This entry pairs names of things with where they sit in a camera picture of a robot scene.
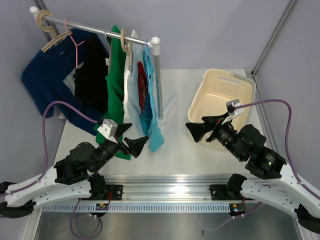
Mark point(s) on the light blue t shirt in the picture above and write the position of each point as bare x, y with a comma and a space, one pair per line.
149, 122

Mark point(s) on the light blue wire hanger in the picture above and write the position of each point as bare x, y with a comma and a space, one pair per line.
148, 66

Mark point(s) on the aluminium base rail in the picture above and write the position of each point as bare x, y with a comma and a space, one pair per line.
179, 188

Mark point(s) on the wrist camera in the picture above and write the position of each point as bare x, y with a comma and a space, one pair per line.
233, 110
108, 129

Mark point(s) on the navy blue t shirt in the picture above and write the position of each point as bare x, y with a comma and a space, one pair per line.
49, 76

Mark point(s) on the white printed t shirt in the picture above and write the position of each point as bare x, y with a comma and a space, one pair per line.
134, 93

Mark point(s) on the green t shirt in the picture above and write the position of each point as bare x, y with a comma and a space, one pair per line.
115, 82

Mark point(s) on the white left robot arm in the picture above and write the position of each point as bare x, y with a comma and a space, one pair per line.
74, 177

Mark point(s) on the pink wire hanger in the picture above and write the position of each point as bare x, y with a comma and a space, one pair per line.
76, 45

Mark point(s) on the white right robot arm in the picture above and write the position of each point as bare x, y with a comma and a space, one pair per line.
248, 146

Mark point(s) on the white slotted cable duct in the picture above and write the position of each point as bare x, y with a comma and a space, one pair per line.
118, 207

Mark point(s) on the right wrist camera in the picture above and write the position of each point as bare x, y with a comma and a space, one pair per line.
233, 110

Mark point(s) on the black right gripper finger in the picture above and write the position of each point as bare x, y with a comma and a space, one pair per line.
214, 119
198, 130

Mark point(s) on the black t shirt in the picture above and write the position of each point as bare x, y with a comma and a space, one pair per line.
90, 78

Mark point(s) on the cream laundry basket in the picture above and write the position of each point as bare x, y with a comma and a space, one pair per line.
216, 89

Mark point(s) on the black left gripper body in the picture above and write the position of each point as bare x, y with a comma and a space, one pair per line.
111, 148

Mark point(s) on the beige wooden hanger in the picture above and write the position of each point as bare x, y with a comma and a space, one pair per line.
127, 48
49, 29

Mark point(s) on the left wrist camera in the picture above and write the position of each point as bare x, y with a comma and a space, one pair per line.
108, 129

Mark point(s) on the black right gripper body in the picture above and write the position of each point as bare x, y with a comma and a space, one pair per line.
225, 134

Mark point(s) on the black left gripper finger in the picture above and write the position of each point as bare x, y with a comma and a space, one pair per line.
121, 128
135, 146

